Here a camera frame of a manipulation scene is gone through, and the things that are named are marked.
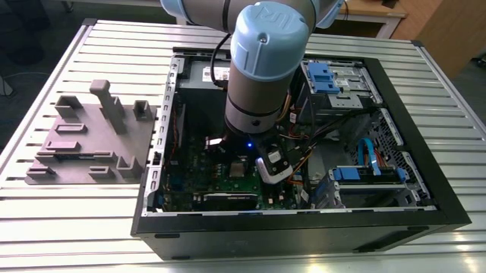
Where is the orange wire bundle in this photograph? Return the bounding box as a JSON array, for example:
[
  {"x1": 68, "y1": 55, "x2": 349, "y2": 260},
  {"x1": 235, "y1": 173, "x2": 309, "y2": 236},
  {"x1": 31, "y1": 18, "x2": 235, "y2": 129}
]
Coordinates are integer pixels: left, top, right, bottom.
[{"x1": 286, "y1": 158, "x2": 311, "y2": 187}]

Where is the blue plastic bracket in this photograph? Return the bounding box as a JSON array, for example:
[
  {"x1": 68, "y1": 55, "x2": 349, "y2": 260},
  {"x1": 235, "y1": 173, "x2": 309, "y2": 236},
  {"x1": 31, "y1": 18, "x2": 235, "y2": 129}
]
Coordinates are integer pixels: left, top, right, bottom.
[{"x1": 307, "y1": 62, "x2": 341, "y2": 94}]

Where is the green motherboard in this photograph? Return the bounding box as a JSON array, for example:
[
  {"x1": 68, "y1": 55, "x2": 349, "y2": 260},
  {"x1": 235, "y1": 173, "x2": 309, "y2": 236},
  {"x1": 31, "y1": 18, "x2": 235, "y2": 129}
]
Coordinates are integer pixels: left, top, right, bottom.
[{"x1": 163, "y1": 133, "x2": 301, "y2": 213}]

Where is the metal drive cage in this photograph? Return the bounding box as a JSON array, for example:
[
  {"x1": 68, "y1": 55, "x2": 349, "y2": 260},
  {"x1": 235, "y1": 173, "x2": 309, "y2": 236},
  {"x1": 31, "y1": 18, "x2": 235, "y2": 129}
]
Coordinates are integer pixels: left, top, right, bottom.
[{"x1": 291, "y1": 59, "x2": 383, "y2": 126}]

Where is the thin black camera cable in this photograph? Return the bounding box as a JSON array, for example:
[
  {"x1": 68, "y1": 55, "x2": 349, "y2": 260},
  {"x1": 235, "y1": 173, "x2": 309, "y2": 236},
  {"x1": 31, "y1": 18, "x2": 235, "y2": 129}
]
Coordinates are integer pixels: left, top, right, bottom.
[{"x1": 211, "y1": 34, "x2": 233, "y2": 92}]

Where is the metal disk bay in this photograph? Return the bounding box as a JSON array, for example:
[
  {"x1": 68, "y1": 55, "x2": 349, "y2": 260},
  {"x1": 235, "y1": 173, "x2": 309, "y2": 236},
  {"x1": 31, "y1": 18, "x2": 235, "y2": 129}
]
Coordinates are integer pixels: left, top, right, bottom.
[{"x1": 329, "y1": 166, "x2": 433, "y2": 210}]

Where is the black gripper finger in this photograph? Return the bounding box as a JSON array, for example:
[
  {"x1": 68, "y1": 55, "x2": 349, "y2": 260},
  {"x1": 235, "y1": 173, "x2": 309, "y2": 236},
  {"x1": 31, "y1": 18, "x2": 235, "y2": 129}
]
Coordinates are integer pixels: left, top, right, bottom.
[{"x1": 205, "y1": 135, "x2": 226, "y2": 150}]

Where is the silver CPU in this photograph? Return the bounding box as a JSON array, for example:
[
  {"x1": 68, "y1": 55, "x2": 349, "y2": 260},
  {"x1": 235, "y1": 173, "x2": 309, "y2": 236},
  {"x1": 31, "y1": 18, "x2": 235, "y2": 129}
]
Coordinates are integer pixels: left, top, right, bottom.
[{"x1": 230, "y1": 162, "x2": 247, "y2": 179}]

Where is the wooden desk with white frame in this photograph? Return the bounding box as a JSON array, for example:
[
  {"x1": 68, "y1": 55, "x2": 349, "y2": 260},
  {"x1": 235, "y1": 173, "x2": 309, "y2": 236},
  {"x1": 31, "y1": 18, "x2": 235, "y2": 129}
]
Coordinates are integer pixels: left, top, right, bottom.
[{"x1": 167, "y1": 0, "x2": 410, "y2": 39}]

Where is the blue disk carrier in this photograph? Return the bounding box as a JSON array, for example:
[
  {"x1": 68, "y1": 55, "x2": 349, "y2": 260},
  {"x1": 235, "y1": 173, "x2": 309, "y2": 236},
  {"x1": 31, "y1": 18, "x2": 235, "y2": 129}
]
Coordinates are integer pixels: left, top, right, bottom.
[{"x1": 333, "y1": 167, "x2": 410, "y2": 185}]

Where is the CPU socket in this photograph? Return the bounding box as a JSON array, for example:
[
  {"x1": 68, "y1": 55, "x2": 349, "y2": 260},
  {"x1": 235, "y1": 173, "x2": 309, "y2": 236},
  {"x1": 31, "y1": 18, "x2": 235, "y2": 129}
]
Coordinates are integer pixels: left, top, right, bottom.
[{"x1": 226, "y1": 159, "x2": 251, "y2": 180}]

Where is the green RAM stick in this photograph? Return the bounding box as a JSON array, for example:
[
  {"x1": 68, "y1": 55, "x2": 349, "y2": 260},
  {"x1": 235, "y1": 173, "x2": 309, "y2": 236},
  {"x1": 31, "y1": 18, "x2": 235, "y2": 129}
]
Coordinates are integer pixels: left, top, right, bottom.
[{"x1": 52, "y1": 153, "x2": 96, "y2": 160}]

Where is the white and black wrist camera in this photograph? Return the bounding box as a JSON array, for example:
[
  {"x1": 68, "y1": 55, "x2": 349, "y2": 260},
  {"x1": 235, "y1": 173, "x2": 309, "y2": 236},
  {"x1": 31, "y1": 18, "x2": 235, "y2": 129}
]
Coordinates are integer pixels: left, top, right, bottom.
[{"x1": 255, "y1": 138, "x2": 294, "y2": 186}]

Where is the wooden cabinet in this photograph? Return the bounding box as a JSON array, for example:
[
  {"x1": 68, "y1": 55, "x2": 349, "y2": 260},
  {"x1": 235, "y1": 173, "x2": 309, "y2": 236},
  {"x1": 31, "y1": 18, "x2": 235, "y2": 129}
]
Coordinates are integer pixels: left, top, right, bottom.
[{"x1": 390, "y1": 0, "x2": 486, "y2": 80}]

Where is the black cable bundle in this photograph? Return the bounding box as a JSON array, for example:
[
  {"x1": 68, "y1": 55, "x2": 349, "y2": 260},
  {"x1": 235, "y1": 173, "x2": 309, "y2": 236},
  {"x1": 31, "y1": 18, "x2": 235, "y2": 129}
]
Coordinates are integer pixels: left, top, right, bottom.
[{"x1": 291, "y1": 109, "x2": 377, "y2": 168}]

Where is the blue data wire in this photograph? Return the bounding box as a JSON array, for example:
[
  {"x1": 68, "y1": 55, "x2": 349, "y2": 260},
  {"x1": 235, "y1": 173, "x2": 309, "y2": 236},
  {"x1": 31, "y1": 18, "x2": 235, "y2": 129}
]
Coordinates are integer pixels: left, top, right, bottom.
[{"x1": 358, "y1": 138, "x2": 383, "y2": 176}]

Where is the black graphics card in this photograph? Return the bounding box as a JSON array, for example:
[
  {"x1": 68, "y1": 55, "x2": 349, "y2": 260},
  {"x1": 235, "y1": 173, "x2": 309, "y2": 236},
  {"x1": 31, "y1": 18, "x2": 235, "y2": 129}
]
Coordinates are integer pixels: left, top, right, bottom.
[{"x1": 193, "y1": 192, "x2": 261, "y2": 212}]

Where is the black PC case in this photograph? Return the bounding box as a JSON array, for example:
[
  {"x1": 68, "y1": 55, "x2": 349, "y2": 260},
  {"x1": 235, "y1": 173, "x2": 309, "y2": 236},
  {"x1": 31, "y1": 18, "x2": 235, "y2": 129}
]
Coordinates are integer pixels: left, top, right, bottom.
[{"x1": 130, "y1": 47, "x2": 473, "y2": 261}]

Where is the grey parts rack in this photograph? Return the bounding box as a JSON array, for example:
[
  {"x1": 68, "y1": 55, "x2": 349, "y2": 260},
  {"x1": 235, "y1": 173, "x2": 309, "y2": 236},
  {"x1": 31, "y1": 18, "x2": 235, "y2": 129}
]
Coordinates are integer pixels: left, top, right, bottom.
[{"x1": 24, "y1": 79, "x2": 159, "y2": 185}]

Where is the grey power supply unit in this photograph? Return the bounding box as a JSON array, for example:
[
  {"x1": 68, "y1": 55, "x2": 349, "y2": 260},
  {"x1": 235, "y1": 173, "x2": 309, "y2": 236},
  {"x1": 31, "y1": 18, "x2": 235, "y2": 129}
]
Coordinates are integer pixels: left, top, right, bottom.
[{"x1": 177, "y1": 61, "x2": 233, "y2": 134}]

